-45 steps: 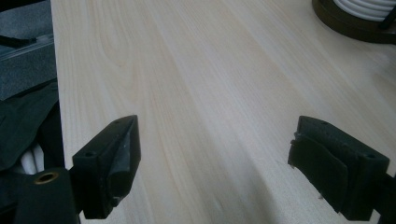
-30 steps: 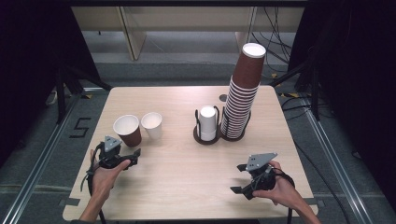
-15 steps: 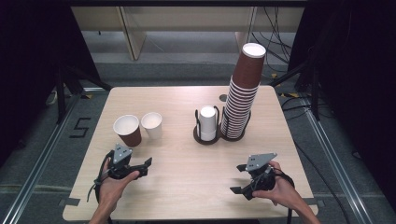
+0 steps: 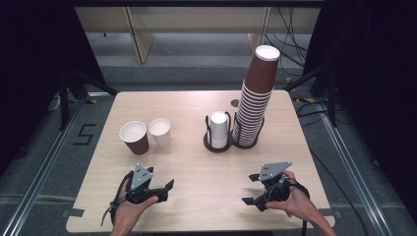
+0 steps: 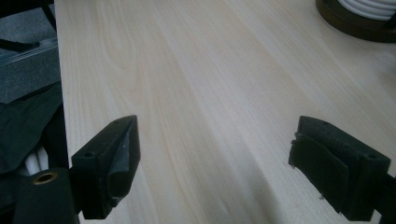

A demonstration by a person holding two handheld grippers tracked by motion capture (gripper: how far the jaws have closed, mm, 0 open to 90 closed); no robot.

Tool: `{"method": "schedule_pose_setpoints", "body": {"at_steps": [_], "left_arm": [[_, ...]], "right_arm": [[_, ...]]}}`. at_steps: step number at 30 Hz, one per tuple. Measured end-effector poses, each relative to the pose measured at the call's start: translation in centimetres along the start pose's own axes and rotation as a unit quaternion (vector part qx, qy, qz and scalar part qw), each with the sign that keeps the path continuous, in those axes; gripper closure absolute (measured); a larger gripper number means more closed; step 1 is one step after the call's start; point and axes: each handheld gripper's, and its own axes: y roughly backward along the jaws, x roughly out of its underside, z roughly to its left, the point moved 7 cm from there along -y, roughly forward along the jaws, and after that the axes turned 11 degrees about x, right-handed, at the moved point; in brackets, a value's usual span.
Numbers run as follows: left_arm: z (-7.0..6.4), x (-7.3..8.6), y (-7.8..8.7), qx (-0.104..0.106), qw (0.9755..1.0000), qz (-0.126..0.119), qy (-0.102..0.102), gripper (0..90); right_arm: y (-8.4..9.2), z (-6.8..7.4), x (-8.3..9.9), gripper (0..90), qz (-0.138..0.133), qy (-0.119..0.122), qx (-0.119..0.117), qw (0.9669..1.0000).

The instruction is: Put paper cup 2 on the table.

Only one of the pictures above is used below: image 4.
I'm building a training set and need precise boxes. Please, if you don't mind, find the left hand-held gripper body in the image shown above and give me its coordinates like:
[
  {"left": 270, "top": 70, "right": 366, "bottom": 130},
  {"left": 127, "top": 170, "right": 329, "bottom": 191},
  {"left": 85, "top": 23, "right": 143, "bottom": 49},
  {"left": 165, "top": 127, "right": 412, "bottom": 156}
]
[{"left": 125, "top": 162, "right": 170, "bottom": 206}]

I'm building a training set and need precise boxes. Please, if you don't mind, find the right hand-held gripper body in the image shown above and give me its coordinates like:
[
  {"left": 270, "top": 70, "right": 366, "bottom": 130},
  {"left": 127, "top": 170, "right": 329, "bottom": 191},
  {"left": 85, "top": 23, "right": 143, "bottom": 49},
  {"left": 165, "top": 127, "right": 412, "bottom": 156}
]
[{"left": 256, "top": 160, "right": 293, "bottom": 212}]

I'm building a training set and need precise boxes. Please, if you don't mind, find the single brown paper cup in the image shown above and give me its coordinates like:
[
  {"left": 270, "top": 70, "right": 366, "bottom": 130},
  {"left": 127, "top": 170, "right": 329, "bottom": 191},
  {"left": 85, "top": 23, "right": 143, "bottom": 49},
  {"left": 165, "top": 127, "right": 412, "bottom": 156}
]
[{"left": 118, "top": 120, "right": 150, "bottom": 156}]

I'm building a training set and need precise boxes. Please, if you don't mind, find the single white paper cup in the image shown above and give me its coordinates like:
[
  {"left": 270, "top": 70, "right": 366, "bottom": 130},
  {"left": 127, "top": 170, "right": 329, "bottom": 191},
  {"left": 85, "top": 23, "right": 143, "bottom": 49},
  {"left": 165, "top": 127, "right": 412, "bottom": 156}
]
[{"left": 148, "top": 117, "right": 172, "bottom": 148}]

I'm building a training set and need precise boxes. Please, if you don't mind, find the dark brown cup holder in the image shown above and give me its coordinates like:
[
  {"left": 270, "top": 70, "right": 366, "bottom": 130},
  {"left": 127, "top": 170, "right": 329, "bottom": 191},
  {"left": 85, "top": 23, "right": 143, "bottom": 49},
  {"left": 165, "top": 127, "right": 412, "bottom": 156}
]
[{"left": 203, "top": 111, "right": 266, "bottom": 153}]

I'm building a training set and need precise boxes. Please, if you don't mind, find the stack of brown paper cups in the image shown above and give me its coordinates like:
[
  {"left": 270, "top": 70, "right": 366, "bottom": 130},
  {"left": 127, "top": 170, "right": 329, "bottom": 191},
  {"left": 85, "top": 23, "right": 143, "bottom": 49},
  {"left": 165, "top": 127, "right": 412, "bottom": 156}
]
[{"left": 232, "top": 44, "right": 281, "bottom": 147}]

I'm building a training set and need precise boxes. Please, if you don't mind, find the stack of white paper cups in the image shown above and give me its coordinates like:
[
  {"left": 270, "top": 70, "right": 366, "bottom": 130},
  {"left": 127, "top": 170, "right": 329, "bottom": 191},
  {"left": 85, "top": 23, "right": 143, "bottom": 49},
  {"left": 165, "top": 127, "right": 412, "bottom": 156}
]
[{"left": 209, "top": 111, "right": 229, "bottom": 149}]

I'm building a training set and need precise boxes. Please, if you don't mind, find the person's left hand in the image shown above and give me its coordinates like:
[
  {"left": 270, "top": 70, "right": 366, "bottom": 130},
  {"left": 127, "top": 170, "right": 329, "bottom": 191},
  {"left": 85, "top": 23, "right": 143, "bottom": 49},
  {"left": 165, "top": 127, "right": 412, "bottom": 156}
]
[{"left": 110, "top": 177, "right": 159, "bottom": 234}]

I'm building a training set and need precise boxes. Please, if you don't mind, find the person's right hand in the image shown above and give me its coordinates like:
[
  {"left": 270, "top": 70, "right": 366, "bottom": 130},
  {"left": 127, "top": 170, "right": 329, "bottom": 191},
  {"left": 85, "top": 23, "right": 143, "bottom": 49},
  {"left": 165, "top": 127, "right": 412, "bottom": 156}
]
[{"left": 265, "top": 169, "right": 317, "bottom": 220}]

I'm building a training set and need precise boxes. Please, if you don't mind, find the black metal stand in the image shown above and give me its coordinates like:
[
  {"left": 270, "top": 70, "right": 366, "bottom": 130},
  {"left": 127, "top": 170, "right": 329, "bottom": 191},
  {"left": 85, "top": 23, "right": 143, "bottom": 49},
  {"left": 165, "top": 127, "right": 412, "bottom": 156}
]
[
  {"left": 283, "top": 62, "right": 338, "bottom": 128},
  {"left": 58, "top": 67, "right": 119, "bottom": 132}
]

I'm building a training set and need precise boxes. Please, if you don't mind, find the beige wooden background desk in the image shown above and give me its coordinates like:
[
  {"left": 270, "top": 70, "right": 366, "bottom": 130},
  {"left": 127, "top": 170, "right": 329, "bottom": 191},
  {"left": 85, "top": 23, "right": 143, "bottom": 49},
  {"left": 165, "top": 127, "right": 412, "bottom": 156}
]
[{"left": 74, "top": 6, "right": 322, "bottom": 65}]

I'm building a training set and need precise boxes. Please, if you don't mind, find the black curtain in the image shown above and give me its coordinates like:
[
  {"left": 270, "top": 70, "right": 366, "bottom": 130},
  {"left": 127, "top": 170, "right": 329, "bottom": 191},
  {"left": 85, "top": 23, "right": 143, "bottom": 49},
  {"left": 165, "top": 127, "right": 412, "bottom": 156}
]
[
  {"left": 0, "top": 0, "right": 106, "bottom": 175},
  {"left": 304, "top": 0, "right": 417, "bottom": 210}
]

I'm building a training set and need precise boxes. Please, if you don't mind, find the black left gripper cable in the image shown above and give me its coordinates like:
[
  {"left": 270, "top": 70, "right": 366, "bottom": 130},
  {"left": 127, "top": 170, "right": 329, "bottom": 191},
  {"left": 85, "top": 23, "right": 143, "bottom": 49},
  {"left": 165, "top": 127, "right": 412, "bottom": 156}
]
[{"left": 100, "top": 171, "right": 135, "bottom": 228}]

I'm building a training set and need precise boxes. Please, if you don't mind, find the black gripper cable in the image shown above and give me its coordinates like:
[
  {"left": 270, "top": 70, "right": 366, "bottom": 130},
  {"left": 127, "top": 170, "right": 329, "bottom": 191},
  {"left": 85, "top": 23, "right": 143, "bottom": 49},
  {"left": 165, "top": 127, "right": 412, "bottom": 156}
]
[
  {"left": 288, "top": 178, "right": 312, "bottom": 236},
  {"left": 100, "top": 171, "right": 135, "bottom": 228}
]

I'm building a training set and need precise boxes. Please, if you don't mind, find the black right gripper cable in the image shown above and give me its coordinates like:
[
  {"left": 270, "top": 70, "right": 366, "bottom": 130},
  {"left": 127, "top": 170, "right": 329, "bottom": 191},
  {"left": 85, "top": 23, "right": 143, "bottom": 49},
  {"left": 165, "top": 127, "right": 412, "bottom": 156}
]
[{"left": 288, "top": 178, "right": 312, "bottom": 236}]

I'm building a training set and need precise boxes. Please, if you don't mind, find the aluminium floor rail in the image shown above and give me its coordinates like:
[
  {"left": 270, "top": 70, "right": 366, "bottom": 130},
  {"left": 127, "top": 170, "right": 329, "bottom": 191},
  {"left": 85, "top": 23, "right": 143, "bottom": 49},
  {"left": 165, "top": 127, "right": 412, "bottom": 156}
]
[
  {"left": 0, "top": 92, "right": 91, "bottom": 236},
  {"left": 314, "top": 101, "right": 392, "bottom": 236}
]

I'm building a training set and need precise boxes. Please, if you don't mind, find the bundle of black background cables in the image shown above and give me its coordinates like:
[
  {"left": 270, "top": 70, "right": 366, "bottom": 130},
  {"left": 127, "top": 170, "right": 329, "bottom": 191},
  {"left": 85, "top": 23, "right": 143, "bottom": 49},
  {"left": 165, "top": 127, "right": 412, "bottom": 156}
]
[{"left": 262, "top": 6, "right": 313, "bottom": 67}]

